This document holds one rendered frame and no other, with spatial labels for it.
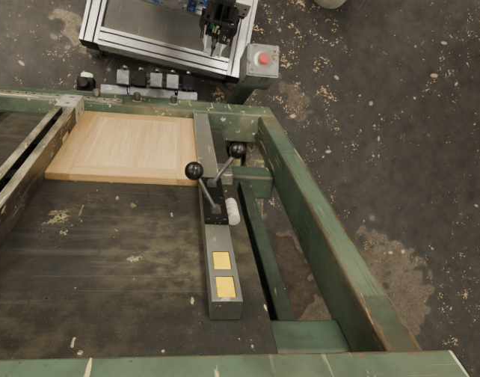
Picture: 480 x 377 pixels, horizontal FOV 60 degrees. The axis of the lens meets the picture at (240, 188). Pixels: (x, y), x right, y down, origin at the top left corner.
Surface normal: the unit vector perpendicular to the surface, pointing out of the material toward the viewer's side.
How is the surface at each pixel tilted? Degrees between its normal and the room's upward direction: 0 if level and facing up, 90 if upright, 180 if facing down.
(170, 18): 0
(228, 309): 30
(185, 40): 0
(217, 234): 60
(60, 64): 0
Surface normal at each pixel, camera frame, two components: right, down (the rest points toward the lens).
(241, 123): 0.13, 0.47
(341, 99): 0.17, -0.04
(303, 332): 0.12, -0.88
